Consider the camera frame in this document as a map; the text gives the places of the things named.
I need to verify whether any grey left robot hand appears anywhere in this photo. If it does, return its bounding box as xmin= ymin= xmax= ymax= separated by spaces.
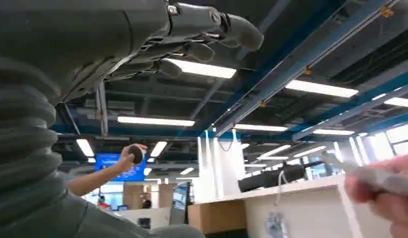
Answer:
xmin=0 ymin=0 xmax=265 ymax=238

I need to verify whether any person's hand with round object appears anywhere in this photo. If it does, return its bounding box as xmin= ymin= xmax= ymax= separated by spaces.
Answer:
xmin=116 ymin=143 xmax=148 ymax=175

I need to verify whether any person's hand with card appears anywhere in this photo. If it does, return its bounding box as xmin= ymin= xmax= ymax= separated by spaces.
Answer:
xmin=343 ymin=153 xmax=408 ymax=238

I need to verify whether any dark round object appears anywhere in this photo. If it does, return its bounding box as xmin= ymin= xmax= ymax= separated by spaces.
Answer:
xmin=128 ymin=145 xmax=145 ymax=165

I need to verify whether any ceiling light panel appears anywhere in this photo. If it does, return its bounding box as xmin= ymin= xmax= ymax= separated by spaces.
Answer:
xmin=293 ymin=145 xmax=327 ymax=159
xmin=164 ymin=58 xmax=237 ymax=79
xmin=313 ymin=128 xmax=355 ymax=136
xmin=371 ymin=93 xmax=408 ymax=109
xmin=117 ymin=116 xmax=196 ymax=127
xmin=234 ymin=123 xmax=288 ymax=132
xmin=285 ymin=79 xmax=359 ymax=99
xmin=150 ymin=141 xmax=168 ymax=158
xmin=257 ymin=144 xmax=292 ymax=159
xmin=76 ymin=139 xmax=95 ymax=158

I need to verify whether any wooden cabinet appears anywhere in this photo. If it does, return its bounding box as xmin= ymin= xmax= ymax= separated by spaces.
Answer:
xmin=123 ymin=182 xmax=177 ymax=210

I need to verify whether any computer monitor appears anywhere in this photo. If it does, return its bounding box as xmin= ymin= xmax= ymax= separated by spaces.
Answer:
xmin=168 ymin=181 xmax=192 ymax=226

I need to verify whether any pale desk partition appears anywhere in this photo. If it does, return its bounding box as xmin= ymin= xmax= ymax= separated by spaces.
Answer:
xmin=187 ymin=174 xmax=394 ymax=238

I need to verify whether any white pillar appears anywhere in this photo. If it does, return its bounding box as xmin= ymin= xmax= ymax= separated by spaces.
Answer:
xmin=197 ymin=129 xmax=247 ymax=204

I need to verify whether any ribbed grey left arm sleeve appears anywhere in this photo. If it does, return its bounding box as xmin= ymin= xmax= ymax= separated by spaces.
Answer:
xmin=0 ymin=56 xmax=68 ymax=231

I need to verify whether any brown cardboard panel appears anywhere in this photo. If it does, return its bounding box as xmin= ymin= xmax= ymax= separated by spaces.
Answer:
xmin=187 ymin=200 xmax=248 ymax=235

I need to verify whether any blue and white tag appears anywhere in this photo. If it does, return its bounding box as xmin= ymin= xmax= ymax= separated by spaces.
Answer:
xmin=264 ymin=211 xmax=289 ymax=238

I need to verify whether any black bag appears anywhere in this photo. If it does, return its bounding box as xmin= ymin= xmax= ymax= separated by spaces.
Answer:
xmin=238 ymin=160 xmax=324 ymax=193

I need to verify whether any blue wall screen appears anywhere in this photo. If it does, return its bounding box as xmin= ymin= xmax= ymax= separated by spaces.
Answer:
xmin=94 ymin=152 xmax=148 ymax=182

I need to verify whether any white cable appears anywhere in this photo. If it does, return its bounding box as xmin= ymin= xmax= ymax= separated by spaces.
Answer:
xmin=274 ymin=170 xmax=289 ymax=208

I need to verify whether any grey ceiling rail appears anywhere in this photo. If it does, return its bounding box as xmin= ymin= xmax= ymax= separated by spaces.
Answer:
xmin=214 ymin=0 xmax=402 ymax=137

